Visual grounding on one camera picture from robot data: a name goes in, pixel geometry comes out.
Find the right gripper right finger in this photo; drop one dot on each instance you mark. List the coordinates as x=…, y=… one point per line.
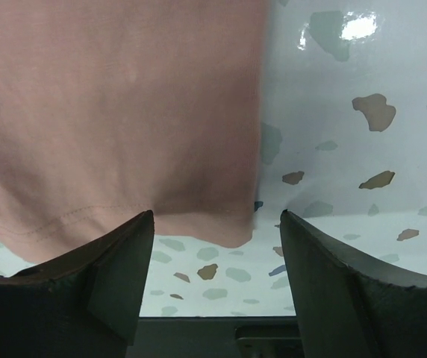
x=348, y=303

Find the pink t shirt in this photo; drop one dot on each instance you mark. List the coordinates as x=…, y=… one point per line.
x=112, y=108

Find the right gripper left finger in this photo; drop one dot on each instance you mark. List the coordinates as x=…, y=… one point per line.
x=84, y=303

